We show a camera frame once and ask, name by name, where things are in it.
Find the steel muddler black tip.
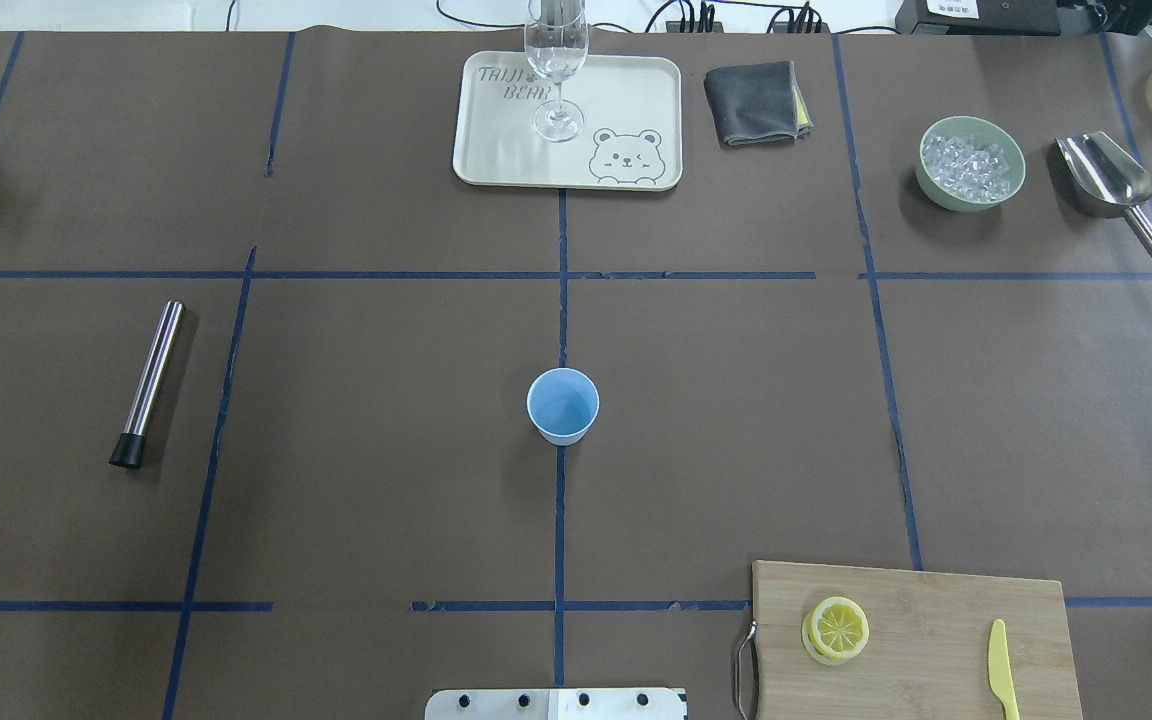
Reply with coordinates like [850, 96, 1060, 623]
[108, 300, 185, 469]

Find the folded grey cloth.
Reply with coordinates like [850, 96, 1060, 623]
[703, 60, 814, 146]

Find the steel ice scoop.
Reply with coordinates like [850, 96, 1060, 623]
[1053, 131, 1152, 260]

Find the cream bear print tray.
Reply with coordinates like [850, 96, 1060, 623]
[452, 51, 684, 192]

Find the blue paper cup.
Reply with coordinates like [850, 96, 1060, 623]
[525, 367, 602, 447]

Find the bamboo cutting board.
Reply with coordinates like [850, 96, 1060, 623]
[732, 560, 1083, 719]

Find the lemon slice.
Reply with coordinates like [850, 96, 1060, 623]
[799, 612, 852, 667]
[812, 596, 870, 660]

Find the yellow plastic knife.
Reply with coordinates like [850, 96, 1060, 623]
[986, 617, 1021, 720]

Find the green bowl of ice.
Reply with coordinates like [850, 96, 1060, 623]
[914, 118, 1026, 213]

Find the clear wine glass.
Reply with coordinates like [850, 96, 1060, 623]
[524, 1, 589, 143]

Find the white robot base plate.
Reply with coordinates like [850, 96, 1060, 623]
[424, 687, 689, 719]

